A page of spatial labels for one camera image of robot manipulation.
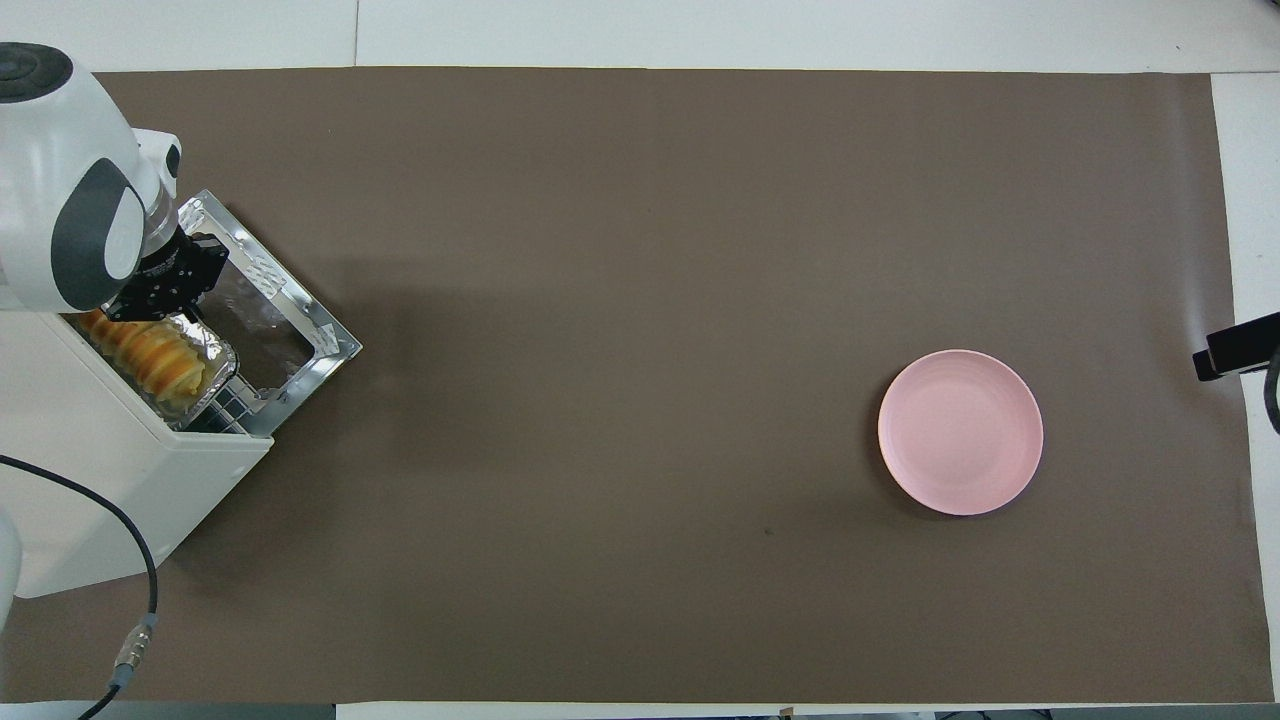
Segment spiral golden bread roll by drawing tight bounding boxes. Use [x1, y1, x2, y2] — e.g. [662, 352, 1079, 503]
[80, 310, 208, 404]

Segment aluminium foil baking tray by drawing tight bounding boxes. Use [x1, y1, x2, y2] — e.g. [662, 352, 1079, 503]
[75, 308, 239, 421]

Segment metal wire oven rack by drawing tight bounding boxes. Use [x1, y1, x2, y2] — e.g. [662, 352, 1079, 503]
[185, 385, 263, 436]

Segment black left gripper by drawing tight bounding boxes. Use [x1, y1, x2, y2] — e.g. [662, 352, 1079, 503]
[105, 233, 229, 323]

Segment cream white toaster oven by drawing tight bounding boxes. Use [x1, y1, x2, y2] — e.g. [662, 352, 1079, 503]
[0, 310, 274, 600]

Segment chrome glass oven door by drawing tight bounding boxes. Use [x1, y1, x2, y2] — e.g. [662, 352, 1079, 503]
[175, 190, 363, 438]

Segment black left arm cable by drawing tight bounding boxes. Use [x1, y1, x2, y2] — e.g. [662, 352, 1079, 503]
[0, 455, 161, 720]

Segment brown paper table mat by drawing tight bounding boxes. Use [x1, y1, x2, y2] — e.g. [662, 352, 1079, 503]
[0, 67, 1273, 704]

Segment round pink plate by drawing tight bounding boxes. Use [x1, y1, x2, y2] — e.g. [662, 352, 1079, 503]
[878, 349, 1044, 517]

